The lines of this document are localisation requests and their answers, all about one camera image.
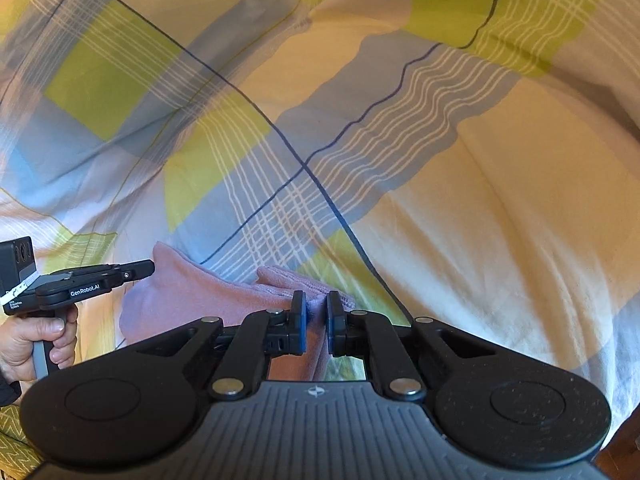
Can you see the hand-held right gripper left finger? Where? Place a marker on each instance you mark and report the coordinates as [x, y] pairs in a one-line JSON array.
[[300, 321]]

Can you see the green zigzag cushion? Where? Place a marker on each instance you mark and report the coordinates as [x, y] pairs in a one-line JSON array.
[[12, 440]]

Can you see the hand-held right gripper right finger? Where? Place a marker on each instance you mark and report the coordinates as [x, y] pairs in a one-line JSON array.
[[332, 322]]

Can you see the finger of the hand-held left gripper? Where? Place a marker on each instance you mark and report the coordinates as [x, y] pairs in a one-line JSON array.
[[137, 271]]

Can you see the plaid bed sheet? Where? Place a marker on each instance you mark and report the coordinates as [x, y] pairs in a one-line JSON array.
[[450, 210]]

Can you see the person's left hand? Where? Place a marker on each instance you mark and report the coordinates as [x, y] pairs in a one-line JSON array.
[[20, 345]]

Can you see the dusty pink garment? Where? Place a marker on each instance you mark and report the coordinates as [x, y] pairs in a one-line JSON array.
[[200, 300]]

